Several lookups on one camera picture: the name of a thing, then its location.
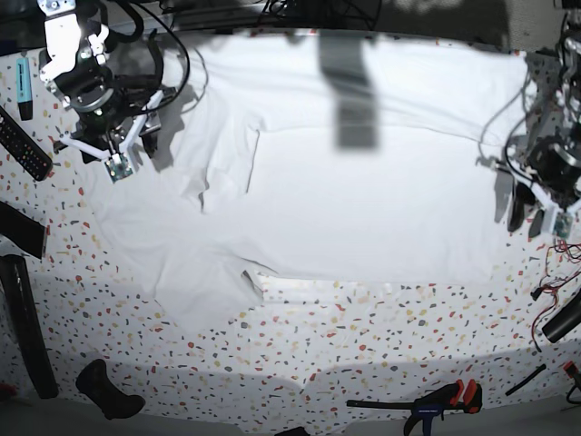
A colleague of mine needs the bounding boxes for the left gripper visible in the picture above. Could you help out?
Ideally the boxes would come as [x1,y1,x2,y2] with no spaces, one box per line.
[492,163,580,227]

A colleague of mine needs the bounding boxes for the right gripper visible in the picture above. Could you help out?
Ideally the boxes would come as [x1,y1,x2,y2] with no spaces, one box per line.
[54,90,177,159]

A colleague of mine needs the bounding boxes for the white T-shirt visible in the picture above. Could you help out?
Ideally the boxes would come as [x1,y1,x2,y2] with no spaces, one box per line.
[80,35,528,332]

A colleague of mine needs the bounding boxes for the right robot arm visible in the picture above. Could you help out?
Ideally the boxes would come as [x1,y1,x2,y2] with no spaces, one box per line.
[38,1,178,163]

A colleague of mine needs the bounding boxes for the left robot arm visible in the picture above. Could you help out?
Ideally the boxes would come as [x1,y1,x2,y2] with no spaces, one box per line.
[497,1,580,239]

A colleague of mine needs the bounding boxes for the black TV remote control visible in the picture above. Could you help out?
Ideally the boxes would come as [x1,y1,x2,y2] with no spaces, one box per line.
[1,108,53,182]

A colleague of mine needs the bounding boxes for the blue highlighter marker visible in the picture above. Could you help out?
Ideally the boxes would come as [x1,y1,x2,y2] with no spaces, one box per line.
[16,57,34,121]

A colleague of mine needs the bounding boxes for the black flat box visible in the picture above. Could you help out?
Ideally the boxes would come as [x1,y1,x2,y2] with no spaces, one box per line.
[1,203,47,259]

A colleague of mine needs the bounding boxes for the black cylinder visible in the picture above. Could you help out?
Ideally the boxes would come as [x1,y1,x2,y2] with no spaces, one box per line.
[542,294,580,343]

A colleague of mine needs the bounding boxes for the long black tube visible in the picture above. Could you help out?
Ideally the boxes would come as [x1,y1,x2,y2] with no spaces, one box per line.
[1,254,59,400]

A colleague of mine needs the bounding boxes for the small black rod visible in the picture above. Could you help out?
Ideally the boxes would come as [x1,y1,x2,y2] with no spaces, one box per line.
[505,363,547,397]

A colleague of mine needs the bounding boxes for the small orange black clip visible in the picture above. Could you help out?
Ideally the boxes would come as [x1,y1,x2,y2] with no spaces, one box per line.
[563,362,577,377]

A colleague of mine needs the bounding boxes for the black orange bar clamp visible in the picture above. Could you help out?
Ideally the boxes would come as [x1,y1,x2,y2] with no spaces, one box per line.
[346,379,483,436]

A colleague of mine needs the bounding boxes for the terrazzo patterned tablecloth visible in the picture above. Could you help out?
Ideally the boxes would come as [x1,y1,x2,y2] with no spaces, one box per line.
[1,40,580,434]

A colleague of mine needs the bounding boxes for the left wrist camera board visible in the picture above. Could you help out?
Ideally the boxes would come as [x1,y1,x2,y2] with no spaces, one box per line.
[552,212,574,240]

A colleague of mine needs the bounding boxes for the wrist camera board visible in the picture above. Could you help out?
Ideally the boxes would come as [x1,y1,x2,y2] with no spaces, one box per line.
[104,153,134,183]
[552,212,574,240]

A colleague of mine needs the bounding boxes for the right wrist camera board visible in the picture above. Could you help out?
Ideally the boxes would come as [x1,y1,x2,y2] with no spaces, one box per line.
[104,153,134,183]

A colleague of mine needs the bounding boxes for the red black wire bundle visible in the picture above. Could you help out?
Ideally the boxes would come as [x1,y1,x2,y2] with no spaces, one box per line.
[529,204,581,340]

